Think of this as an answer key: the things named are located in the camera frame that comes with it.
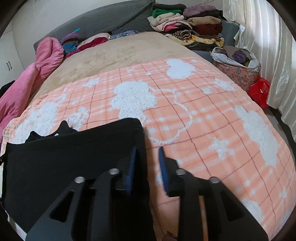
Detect black sweater orange cuffs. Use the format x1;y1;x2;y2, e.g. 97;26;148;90
1;118;156;240

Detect green and black clothes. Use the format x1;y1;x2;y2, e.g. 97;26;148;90
0;80;15;98

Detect floral basket with clothes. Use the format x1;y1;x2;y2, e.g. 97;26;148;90
211;46;261;92

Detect red and cream folded clothes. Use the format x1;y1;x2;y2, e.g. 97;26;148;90
66;33;111;58

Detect pile of folded clothes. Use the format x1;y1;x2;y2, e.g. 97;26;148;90
147;4;226;52

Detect right hand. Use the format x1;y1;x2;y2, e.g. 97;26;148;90
162;231;178;241

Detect peach white plaid blanket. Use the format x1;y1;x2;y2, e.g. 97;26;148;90
3;57;295;239

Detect red plastic bag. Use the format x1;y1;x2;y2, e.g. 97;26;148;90
247;76;270;109

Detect white wardrobe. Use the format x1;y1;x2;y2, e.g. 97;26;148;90
0;22;24;87

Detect pink quilted comforter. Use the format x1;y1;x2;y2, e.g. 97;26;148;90
1;37;64;139

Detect striped purple blue garment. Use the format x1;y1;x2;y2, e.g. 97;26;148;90
59;28;80;54

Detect beige fleece bed sheet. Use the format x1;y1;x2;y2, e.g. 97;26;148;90
28;32;201;104

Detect white curtain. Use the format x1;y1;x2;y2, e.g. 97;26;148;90
223;1;295;136

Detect grey headboard cushion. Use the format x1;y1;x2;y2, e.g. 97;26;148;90
45;1;154;41

